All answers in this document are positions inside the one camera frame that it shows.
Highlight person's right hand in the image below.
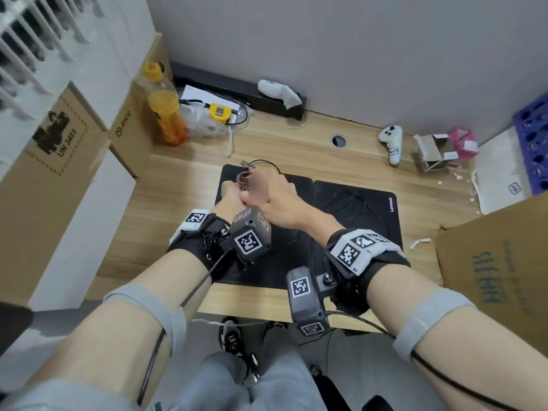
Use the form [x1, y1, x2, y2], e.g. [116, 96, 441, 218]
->
[256, 171, 344, 245]

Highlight person's left hand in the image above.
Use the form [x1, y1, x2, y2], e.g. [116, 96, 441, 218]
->
[212, 180, 254, 224]

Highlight black mouse pad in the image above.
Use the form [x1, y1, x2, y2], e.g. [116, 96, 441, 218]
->
[213, 163, 316, 292]
[312, 180, 404, 321]

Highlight pink cleaning cloth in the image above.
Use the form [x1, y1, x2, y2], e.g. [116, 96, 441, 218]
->
[235, 160, 276, 207]

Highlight person's right forearm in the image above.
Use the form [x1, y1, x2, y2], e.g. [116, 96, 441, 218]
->
[366, 265, 548, 411]

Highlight person's left forearm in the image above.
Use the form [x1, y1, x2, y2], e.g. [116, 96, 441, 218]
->
[13, 252, 215, 411]

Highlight clear plastic bag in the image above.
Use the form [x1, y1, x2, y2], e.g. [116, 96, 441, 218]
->
[179, 100, 243, 138]

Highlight yellow tape measure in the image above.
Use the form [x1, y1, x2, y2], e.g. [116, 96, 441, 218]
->
[208, 103, 232, 123]

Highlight long black bar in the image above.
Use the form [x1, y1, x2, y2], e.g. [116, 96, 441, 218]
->
[170, 62, 308, 121]

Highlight white paper sheet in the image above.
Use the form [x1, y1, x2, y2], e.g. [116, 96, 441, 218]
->
[179, 84, 249, 120]

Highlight orange juice bottle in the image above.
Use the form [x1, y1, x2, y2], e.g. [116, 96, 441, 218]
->
[136, 62, 188, 147]

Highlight cardboard box with round logo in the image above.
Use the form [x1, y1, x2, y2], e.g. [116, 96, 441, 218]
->
[107, 33, 174, 179]

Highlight white controller with label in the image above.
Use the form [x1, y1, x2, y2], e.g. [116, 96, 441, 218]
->
[378, 125, 404, 166]

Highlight black white sneaker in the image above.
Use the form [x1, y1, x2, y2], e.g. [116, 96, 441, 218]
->
[218, 317, 244, 355]

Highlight white board panel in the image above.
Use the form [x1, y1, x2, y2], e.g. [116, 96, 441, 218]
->
[27, 147, 137, 312]

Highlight small open cardboard box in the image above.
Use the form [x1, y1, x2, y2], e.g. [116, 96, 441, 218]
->
[413, 133, 461, 172]

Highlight scattered white crumbs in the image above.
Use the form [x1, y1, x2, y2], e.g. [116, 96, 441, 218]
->
[436, 168, 478, 202]

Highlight pink box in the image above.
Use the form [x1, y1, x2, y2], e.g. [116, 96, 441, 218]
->
[447, 127, 478, 158]

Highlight large cardboard box red-dotted label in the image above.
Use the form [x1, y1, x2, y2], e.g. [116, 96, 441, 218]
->
[0, 80, 138, 311]

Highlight white paper bag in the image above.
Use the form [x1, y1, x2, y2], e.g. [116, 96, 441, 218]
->
[470, 126, 536, 215]

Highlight cardboard box with dark writing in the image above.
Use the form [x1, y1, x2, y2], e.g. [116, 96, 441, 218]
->
[436, 192, 548, 339]

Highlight white slatted crate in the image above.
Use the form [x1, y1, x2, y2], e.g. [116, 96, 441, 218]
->
[0, 0, 108, 176]

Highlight blue rack with holes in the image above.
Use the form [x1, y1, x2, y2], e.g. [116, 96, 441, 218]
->
[513, 94, 548, 196]

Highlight black wrist camera with markers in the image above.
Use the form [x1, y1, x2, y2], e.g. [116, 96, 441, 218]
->
[229, 205, 273, 264]
[285, 266, 331, 337]

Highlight black wrist strap white marker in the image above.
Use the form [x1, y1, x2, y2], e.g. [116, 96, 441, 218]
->
[166, 208, 234, 284]
[324, 228, 412, 315]

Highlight thin black cable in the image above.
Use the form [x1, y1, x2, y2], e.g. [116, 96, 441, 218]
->
[179, 98, 250, 126]

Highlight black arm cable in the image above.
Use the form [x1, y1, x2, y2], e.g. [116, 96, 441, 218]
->
[136, 248, 234, 407]
[325, 310, 548, 411]

